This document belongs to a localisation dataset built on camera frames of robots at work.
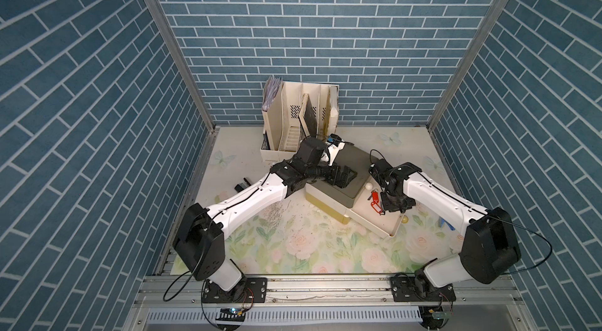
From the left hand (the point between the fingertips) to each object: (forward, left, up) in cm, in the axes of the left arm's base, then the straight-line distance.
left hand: (352, 172), depth 76 cm
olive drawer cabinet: (-6, +5, -10) cm, 12 cm away
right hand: (-5, -19, -14) cm, 24 cm away
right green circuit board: (-36, -26, -22) cm, 50 cm away
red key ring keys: (-4, -10, -15) cm, 18 cm away
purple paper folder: (+37, +30, +7) cm, 48 cm away
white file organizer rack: (+33, +19, -3) cm, 38 cm away
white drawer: (-11, -13, -16) cm, 24 cm away
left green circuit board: (-36, +38, -27) cm, 59 cm away
